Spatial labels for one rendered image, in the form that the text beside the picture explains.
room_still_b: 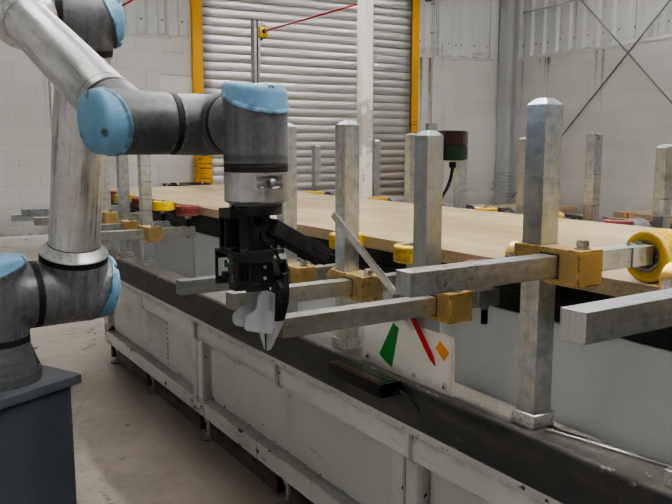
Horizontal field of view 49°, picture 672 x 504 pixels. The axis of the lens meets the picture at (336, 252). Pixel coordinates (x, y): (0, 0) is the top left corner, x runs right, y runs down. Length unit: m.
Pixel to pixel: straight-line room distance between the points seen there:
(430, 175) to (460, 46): 10.27
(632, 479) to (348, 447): 1.14
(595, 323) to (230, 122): 0.55
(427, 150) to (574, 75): 9.78
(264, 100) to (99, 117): 0.22
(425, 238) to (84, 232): 0.79
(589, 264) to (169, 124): 0.60
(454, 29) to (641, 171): 3.43
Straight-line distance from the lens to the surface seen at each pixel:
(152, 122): 1.05
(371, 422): 1.51
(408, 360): 1.32
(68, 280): 1.72
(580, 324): 0.70
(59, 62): 1.23
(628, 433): 1.31
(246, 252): 1.01
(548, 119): 1.07
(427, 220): 1.25
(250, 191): 1.00
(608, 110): 10.54
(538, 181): 1.07
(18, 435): 1.72
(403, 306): 1.19
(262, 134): 1.00
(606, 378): 1.31
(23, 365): 1.73
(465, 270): 0.92
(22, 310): 1.71
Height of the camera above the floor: 1.11
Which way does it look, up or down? 8 degrees down
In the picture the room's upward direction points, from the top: straight up
